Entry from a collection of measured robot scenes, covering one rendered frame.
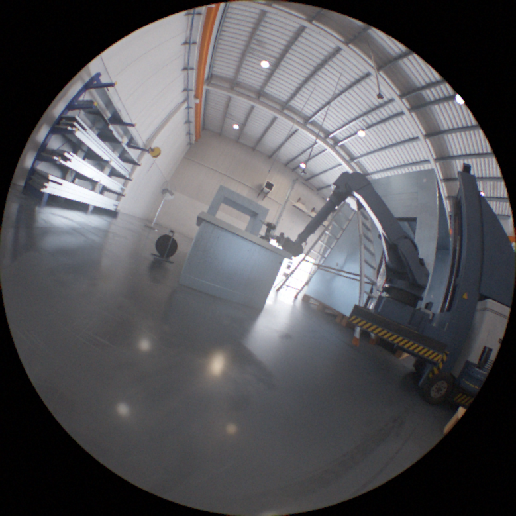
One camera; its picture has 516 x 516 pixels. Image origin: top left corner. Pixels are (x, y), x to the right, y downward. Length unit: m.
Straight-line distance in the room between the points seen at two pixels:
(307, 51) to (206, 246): 7.71
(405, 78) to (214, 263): 8.36
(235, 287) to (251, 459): 1.36
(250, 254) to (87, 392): 1.47
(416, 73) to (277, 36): 4.99
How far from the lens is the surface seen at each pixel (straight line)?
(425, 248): 2.90
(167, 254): 2.12
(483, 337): 1.68
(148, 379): 0.59
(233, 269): 1.50
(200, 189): 11.62
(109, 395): 0.54
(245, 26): 8.36
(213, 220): 1.39
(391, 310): 1.44
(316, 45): 7.83
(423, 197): 3.39
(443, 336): 1.34
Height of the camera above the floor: 0.46
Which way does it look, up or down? level
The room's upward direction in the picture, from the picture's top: 23 degrees clockwise
